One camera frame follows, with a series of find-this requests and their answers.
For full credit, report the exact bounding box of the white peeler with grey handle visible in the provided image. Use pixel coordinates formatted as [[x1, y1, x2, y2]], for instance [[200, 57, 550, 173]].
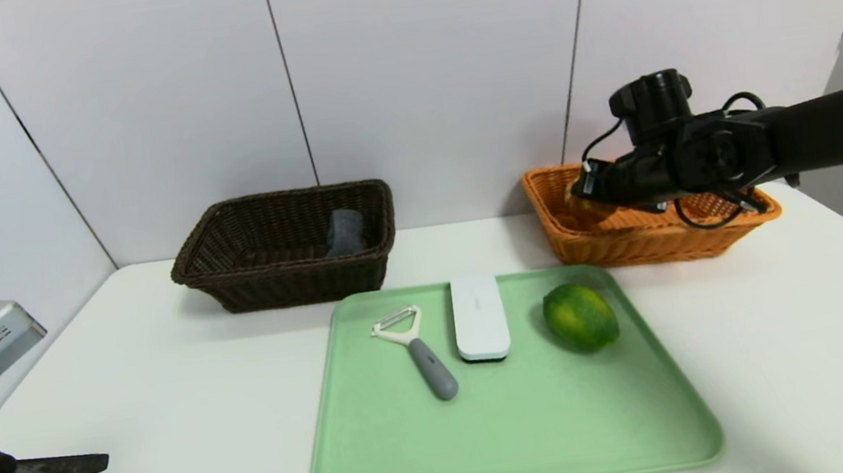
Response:
[[368, 301, 461, 410]]

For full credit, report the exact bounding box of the dark grey towel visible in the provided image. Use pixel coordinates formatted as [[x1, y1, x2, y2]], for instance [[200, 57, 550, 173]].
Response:
[[321, 206, 370, 259]]

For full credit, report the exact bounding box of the white rectangular plastic case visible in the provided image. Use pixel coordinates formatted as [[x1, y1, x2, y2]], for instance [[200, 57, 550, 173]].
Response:
[[447, 272, 514, 366]]

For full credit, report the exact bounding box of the green lime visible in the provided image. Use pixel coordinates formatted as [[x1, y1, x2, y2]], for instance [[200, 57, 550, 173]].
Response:
[[540, 278, 623, 359]]

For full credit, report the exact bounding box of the dark brown wicker basket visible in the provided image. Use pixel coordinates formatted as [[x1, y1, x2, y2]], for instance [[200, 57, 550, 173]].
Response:
[[162, 176, 406, 322]]

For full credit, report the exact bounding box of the orange wicker basket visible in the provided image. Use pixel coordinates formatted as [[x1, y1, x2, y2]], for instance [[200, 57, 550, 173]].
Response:
[[519, 136, 788, 281]]

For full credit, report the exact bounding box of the light green plastic tray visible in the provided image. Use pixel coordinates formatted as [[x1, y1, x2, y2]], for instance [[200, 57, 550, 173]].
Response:
[[286, 247, 728, 473]]

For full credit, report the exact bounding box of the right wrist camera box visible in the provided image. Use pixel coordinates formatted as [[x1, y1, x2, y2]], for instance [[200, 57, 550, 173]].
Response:
[[606, 66, 699, 148]]

